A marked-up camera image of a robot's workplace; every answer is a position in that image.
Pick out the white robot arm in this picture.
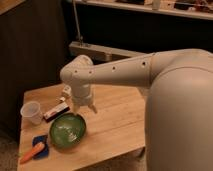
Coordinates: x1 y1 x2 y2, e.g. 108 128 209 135
60 49 213 171

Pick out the metal pole stand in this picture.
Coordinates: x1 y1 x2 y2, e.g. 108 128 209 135
72 0 83 46

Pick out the clear plastic cup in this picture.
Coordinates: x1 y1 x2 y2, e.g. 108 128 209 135
20 101 43 125

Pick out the white and red box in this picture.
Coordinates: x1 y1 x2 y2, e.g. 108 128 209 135
44 102 69 122

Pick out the long metal case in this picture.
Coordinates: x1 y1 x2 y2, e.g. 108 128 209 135
69 41 142 62

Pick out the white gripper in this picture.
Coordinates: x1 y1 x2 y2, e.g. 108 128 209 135
71 84 97 115

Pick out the orange carrot toy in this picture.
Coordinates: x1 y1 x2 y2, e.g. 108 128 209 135
20 142 45 164

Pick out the wooden table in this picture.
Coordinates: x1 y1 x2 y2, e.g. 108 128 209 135
17 85 145 171

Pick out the blue sponge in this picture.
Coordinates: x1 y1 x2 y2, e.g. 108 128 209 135
32 134 49 160

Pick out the green ceramic bowl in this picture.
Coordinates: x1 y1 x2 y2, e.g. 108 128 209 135
49 113 86 149

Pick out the small clear bottle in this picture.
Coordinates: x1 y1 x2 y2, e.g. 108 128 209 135
60 85 71 102

